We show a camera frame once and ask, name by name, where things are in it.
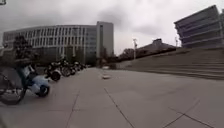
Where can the white and blue scooter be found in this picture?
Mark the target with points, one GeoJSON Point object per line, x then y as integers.
{"type": "Point", "coordinates": [38, 85]}

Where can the dark tree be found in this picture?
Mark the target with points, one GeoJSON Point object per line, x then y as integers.
{"type": "Point", "coordinates": [23, 48]}

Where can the dark building with horizontal bands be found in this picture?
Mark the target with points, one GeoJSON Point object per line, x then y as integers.
{"type": "Point", "coordinates": [200, 28]}

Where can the low dark building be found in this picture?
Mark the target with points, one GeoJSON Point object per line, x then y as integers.
{"type": "Point", "coordinates": [155, 47]}

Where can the grey paved plaza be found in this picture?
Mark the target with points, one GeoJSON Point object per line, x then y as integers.
{"type": "Point", "coordinates": [133, 100]}

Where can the row of parked scooters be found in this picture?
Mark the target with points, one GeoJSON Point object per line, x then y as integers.
{"type": "Point", "coordinates": [61, 68]}

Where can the curved building with tall block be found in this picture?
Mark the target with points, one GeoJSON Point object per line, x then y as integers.
{"type": "Point", "coordinates": [66, 40]}

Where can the wide stone steps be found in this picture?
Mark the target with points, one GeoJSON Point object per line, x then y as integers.
{"type": "Point", "coordinates": [186, 63]}

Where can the pole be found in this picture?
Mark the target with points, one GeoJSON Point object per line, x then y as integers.
{"type": "Point", "coordinates": [135, 50]}

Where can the small pale object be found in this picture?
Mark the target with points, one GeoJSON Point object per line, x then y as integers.
{"type": "Point", "coordinates": [106, 76]}

